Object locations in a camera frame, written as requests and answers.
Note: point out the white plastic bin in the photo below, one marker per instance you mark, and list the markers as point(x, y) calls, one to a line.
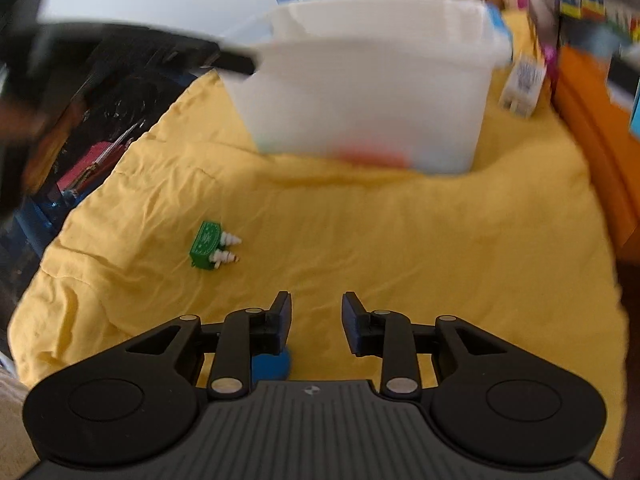
point(400, 83)

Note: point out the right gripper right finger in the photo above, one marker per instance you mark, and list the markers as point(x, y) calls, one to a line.
point(363, 329)

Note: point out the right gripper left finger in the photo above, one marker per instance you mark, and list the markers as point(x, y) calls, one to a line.
point(277, 324)

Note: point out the orange box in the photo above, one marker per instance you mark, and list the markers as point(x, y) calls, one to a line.
point(601, 129)

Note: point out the green stamp toy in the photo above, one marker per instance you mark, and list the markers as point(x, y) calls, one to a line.
point(211, 247)

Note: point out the yellow cloth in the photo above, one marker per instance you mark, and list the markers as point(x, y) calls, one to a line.
point(518, 246)

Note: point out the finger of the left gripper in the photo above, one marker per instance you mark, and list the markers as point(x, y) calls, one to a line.
point(134, 45)

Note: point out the small milk carton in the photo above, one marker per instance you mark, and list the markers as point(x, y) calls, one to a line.
point(523, 86)

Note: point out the blue round disc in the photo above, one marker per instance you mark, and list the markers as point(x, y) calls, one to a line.
point(269, 367)

